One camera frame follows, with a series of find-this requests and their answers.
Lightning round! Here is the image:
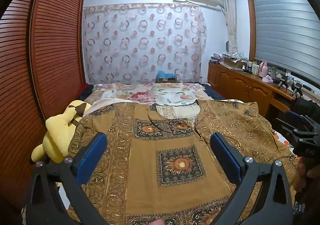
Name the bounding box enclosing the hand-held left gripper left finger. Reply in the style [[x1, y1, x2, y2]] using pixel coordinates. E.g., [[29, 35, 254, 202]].
[[24, 132, 110, 225]]

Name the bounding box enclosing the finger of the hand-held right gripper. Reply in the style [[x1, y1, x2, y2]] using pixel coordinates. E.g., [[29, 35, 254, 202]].
[[271, 117, 301, 141], [284, 111, 305, 128]]

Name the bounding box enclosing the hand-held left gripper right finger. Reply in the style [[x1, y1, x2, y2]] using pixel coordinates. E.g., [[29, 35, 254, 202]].
[[209, 132, 294, 225]]

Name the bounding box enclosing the brown patterned shirt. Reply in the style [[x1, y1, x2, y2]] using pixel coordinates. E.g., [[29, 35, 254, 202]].
[[67, 99, 298, 225]]

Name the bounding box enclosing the person's right hand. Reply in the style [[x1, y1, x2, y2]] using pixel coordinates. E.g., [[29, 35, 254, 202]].
[[293, 157, 320, 191]]

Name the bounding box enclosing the orange fruit print blanket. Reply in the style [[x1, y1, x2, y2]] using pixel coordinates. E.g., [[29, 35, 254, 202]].
[[271, 129, 295, 157]]

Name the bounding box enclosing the yellow plush toy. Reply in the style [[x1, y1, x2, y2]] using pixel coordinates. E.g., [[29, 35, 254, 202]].
[[31, 100, 92, 165]]

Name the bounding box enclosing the wooden cabinet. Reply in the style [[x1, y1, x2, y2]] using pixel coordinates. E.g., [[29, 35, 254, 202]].
[[207, 61, 300, 125]]

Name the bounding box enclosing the navy blue blanket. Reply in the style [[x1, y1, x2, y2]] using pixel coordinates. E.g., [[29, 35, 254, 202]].
[[201, 83, 225, 102]]

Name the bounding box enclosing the open cardboard box with clutter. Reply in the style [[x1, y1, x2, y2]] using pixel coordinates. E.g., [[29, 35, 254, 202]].
[[222, 56, 248, 70]]

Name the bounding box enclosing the floral rose blanket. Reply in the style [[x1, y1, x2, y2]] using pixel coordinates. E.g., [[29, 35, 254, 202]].
[[84, 82, 213, 119]]

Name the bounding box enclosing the grey window blind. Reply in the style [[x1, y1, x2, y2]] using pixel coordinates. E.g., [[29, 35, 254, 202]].
[[251, 0, 320, 86]]

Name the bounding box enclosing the blue item on box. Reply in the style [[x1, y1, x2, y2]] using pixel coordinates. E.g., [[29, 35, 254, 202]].
[[155, 70, 177, 84]]

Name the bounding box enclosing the beige window curtain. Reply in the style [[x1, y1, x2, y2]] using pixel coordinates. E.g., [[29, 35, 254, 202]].
[[221, 0, 238, 52]]

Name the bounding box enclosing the louvred wooden wardrobe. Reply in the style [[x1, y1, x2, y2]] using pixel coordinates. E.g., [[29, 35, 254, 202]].
[[0, 0, 88, 210]]

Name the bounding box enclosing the sheer circle pattern curtain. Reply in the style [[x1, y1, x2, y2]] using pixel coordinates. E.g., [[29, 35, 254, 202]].
[[82, 3, 208, 85]]

